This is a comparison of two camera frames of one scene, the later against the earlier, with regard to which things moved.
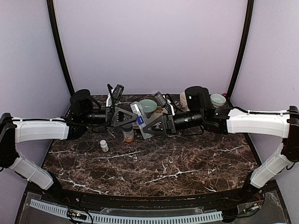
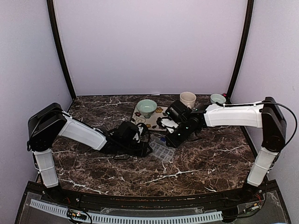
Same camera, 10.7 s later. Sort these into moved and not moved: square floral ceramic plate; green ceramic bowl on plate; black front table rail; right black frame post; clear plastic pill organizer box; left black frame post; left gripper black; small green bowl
Moved: left gripper black; clear plastic pill organizer box
Not moved: square floral ceramic plate; small green bowl; green ceramic bowl on plate; black front table rail; right black frame post; left black frame post
